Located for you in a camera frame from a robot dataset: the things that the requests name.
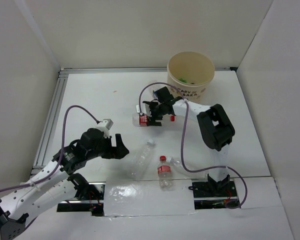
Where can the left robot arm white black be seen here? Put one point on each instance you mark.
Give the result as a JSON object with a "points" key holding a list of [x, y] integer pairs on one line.
{"points": [[58, 181]]}

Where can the clear bottle white cap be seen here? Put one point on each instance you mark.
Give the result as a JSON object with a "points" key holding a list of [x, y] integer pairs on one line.
{"points": [[176, 164]]}

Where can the long clear bottle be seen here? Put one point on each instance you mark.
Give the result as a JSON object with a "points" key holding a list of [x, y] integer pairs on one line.
{"points": [[139, 164]]}

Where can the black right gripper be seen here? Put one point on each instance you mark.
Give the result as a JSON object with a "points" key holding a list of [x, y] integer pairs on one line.
{"points": [[152, 122]]}

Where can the red label cola bottle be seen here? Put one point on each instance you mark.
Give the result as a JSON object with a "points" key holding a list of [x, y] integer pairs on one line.
{"points": [[164, 174]]}

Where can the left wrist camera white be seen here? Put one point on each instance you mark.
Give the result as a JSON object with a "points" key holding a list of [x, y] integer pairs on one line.
{"points": [[105, 126]]}

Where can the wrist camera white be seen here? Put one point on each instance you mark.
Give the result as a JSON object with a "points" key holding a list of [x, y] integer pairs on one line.
{"points": [[141, 109], [105, 126]]}

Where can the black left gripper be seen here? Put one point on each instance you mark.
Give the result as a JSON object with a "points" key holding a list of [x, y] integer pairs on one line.
{"points": [[118, 152]]}

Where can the aluminium frame rail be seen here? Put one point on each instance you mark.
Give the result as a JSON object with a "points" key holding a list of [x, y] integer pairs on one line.
{"points": [[85, 96]]}

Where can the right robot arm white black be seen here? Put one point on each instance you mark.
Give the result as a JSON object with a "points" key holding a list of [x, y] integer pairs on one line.
{"points": [[215, 128]]}

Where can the red white label bottle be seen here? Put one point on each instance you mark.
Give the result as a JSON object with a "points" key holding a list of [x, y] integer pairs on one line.
{"points": [[139, 120]]}

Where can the beige capybara bin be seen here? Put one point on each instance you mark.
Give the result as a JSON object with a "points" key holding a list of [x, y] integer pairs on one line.
{"points": [[191, 66]]}

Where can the blue orange label bottle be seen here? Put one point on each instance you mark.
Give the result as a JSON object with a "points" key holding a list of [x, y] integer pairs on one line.
{"points": [[153, 88]]}

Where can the white tape sheet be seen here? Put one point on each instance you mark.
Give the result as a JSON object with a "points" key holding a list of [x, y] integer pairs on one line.
{"points": [[146, 198]]}

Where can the green plastic bottle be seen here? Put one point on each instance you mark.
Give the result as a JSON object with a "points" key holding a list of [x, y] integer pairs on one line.
{"points": [[182, 80]]}

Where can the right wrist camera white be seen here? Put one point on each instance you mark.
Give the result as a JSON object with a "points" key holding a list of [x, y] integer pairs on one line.
{"points": [[141, 109]]}

